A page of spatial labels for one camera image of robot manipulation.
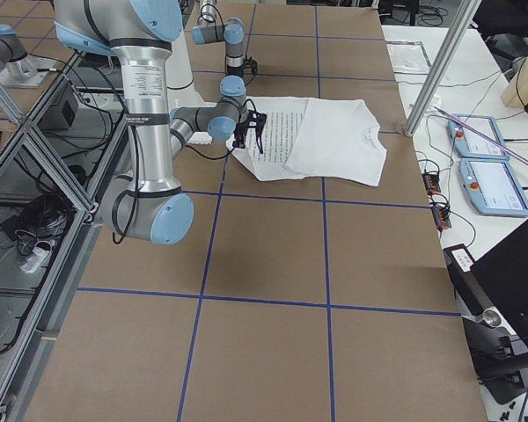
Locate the clear plastic bag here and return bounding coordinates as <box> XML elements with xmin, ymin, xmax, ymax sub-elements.
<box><xmin>386</xmin><ymin>40</ymin><xmax>431</xmax><ymax>75</ymax></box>

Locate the orange circuit board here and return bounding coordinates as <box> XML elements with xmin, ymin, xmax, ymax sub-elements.
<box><xmin>422</xmin><ymin>172</ymin><xmax>442</xmax><ymax>195</ymax></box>

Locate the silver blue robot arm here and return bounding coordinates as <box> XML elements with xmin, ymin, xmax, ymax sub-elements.
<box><xmin>192</xmin><ymin>1</ymin><xmax>258</xmax><ymax>78</ymax></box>
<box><xmin>55</xmin><ymin>1</ymin><xmax>267</xmax><ymax>244</ymax></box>

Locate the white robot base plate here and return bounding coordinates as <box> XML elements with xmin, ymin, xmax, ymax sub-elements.
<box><xmin>165</xmin><ymin>29</ymin><xmax>208</xmax><ymax>112</ymax></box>

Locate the lower blue teach pendant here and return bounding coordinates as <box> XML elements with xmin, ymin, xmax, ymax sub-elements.
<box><xmin>458</xmin><ymin>158</ymin><xmax>528</xmax><ymax>217</ymax></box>

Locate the white long-sleeve printed shirt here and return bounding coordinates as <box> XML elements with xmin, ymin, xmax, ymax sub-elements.
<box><xmin>232</xmin><ymin>97</ymin><xmax>386</xmax><ymax>186</ymax></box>

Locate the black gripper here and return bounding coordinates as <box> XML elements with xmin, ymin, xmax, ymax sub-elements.
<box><xmin>225</xmin><ymin>57</ymin><xmax>258</xmax><ymax>76</ymax></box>
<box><xmin>232</xmin><ymin>110</ymin><xmax>268</xmax><ymax>154</ymax></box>

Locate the aluminium frame post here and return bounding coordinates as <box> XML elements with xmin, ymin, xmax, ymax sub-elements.
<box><xmin>404</xmin><ymin>0</ymin><xmax>481</xmax><ymax>137</ymax></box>

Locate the black laptop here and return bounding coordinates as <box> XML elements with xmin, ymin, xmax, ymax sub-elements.
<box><xmin>444</xmin><ymin>219</ymin><xmax>528</xmax><ymax>404</ymax></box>

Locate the upper blue teach pendant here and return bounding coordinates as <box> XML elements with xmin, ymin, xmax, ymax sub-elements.
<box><xmin>448</xmin><ymin>114</ymin><xmax>510</xmax><ymax>161</ymax></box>

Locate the blue teach pendant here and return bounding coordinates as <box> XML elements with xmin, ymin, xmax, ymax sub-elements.
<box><xmin>448</xmin><ymin>114</ymin><xmax>510</xmax><ymax>161</ymax></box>
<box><xmin>458</xmin><ymin>158</ymin><xmax>528</xmax><ymax>217</ymax></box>

